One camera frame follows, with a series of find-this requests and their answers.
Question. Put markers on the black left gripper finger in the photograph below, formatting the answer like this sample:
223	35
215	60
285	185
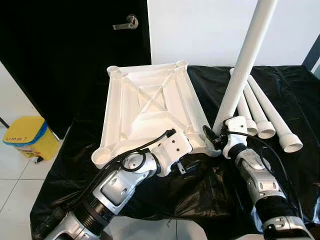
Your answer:
194	137
192	162

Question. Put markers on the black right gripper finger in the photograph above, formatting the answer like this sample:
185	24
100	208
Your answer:
210	136

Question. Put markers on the white plastic table leg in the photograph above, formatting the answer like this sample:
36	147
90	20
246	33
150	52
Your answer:
260	115
248	125
274	115
245	60

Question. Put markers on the white plastic table top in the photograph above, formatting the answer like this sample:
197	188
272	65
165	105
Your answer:
145	105

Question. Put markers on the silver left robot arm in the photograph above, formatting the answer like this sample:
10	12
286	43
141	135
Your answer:
115	185

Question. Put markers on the black plastic cover sheet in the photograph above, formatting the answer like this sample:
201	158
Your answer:
210	200

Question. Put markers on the yellow bin with blue band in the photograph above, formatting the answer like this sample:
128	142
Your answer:
30	140

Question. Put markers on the black door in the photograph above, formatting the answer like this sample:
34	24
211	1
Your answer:
65	60

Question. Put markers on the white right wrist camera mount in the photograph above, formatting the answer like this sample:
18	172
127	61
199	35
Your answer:
235	127

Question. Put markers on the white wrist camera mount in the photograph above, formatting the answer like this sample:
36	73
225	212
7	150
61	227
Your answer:
235	127
175	147

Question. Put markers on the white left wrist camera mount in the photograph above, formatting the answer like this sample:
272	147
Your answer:
175	147

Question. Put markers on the black vertical wall post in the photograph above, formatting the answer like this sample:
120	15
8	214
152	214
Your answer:
312	55

